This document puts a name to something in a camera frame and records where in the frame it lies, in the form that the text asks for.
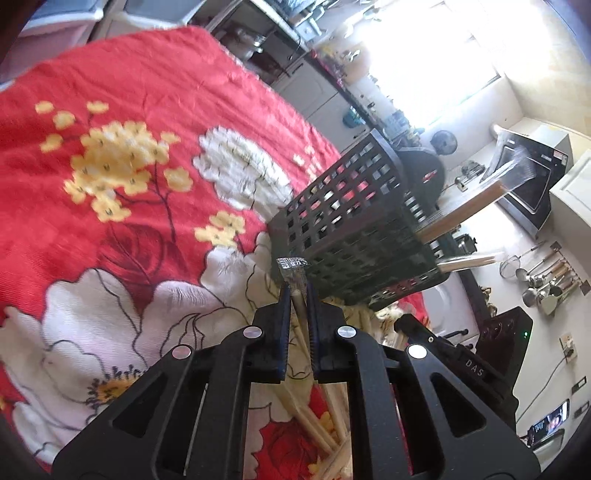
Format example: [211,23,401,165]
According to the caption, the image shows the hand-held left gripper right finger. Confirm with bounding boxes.
[305,281,541,480]

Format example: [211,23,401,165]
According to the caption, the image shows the black plastic utensil basket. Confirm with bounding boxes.
[267,129,446,311]

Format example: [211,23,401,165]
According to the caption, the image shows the red floral blanket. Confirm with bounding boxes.
[0,25,435,480]

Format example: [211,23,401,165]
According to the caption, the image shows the phone with lit screen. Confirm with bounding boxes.
[529,401,571,446]

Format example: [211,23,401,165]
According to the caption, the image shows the small desk fan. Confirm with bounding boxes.
[431,130,458,155]

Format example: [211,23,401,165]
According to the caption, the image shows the black microwave oven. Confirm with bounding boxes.
[492,127,573,238]

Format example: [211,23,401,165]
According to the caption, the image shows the row of hanging steel ladles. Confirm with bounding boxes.
[517,240,583,317]

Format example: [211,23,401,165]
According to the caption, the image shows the wooden chopstick pair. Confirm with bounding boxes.
[276,256,310,361]
[277,383,340,457]
[314,434,352,480]
[436,251,506,273]
[418,143,536,243]

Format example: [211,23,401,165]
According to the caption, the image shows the plastic storage drawers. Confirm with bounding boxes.
[0,0,107,79]

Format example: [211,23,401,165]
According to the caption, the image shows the white lower cabinet doors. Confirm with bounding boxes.
[425,277,481,342]

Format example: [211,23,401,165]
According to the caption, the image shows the white cabinet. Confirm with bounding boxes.
[549,161,591,222]

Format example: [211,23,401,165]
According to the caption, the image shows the black rounded bag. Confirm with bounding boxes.
[399,145,446,204]

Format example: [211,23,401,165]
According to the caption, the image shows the steel mesh strainer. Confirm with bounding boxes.
[501,242,546,280]

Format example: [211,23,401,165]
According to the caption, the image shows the steel pot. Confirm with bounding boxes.
[233,28,269,58]

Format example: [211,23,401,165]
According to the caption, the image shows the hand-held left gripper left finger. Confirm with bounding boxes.
[51,284,294,480]

